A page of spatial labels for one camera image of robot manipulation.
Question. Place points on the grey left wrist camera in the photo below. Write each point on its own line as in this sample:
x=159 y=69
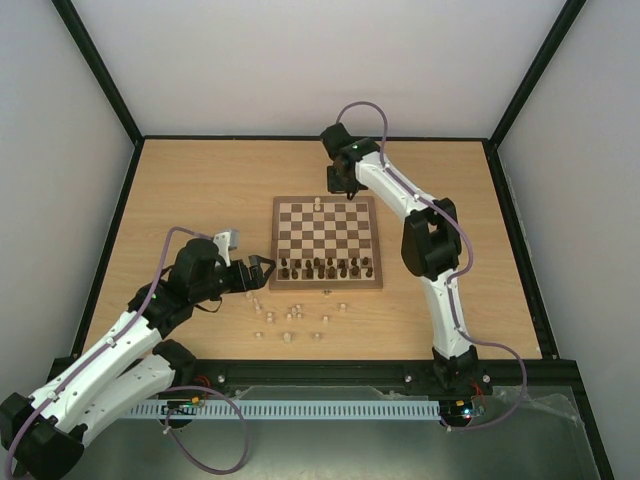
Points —
x=226 y=241

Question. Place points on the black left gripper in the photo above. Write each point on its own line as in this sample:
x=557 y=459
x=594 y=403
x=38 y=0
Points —
x=258 y=281

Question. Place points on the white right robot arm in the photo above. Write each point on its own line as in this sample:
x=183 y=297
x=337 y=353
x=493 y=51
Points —
x=431 y=245

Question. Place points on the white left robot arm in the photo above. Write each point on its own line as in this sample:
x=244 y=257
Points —
x=47 y=432

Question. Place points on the clear plastic sheet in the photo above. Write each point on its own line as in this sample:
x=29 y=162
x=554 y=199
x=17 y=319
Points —
x=540 y=399

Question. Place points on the wooden chess board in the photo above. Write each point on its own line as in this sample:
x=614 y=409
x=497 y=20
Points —
x=336 y=248

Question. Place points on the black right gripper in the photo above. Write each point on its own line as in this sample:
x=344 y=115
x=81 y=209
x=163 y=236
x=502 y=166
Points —
x=341 y=185

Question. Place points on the white slotted cable duct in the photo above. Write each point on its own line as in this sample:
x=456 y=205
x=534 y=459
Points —
x=420 y=410

